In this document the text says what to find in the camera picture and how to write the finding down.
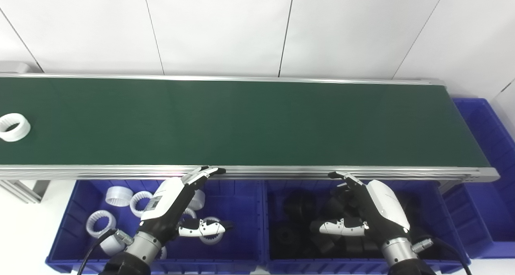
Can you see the grey conveyor motor box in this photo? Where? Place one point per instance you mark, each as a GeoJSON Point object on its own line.
{"type": "Point", "coordinates": [14, 67]}

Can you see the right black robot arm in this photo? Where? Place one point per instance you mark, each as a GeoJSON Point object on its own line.
{"type": "Point", "coordinates": [400, 255]}

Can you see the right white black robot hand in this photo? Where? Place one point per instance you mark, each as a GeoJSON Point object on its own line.
{"type": "Point", "coordinates": [386, 206]}

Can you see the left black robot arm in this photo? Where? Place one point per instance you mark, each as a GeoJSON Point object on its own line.
{"type": "Point", "coordinates": [139, 251]}

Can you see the green conveyor belt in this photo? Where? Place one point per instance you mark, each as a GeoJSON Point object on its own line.
{"type": "Point", "coordinates": [241, 122]}
{"type": "Point", "coordinates": [281, 172]}

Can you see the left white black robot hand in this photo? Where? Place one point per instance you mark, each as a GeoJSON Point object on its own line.
{"type": "Point", "coordinates": [163, 202]}

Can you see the blue bin holding white parts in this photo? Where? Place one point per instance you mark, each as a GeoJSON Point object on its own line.
{"type": "Point", "coordinates": [241, 210]}

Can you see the empty blue plastic bin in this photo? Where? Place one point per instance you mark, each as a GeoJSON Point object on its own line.
{"type": "Point", "coordinates": [483, 210]}

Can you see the blue bin holding black parts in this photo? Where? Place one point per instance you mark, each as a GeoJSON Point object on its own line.
{"type": "Point", "coordinates": [434, 210]}

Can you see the aluminium conveyor support leg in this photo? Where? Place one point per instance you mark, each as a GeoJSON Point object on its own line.
{"type": "Point", "coordinates": [24, 188]}

